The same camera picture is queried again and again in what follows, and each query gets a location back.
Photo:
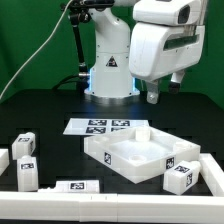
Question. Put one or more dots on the white U-shaped obstacle fence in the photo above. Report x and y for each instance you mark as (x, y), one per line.
(121, 207)

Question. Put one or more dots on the white square table top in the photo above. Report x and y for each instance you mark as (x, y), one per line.
(140, 153)

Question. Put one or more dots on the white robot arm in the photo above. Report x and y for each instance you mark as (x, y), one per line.
(110, 77)

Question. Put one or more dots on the white sheet with markers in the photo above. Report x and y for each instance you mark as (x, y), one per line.
(92, 126)

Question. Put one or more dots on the white block left edge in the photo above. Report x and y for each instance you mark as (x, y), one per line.
(4, 160)

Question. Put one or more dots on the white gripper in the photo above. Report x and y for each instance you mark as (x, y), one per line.
(153, 55)

